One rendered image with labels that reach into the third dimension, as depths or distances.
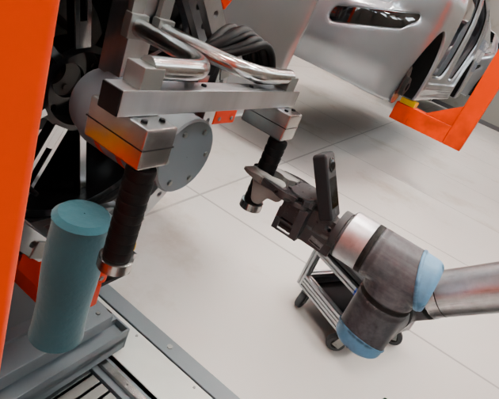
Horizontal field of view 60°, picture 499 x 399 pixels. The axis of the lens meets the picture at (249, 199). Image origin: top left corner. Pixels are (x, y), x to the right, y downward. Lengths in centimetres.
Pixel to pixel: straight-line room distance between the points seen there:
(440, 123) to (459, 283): 339
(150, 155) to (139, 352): 98
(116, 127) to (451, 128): 381
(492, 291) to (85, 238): 65
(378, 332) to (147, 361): 79
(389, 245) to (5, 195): 62
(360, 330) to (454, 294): 18
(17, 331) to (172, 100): 81
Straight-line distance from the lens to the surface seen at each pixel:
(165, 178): 67
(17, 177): 17
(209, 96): 57
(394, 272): 72
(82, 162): 92
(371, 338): 78
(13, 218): 18
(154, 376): 136
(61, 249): 68
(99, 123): 51
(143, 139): 46
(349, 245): 72
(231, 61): 67
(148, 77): 48
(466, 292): 84
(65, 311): 75
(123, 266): 56
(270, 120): 76
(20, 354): 116
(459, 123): 416
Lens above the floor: 111
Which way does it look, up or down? 25 degrees down
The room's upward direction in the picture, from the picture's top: 23 degrees clockwise
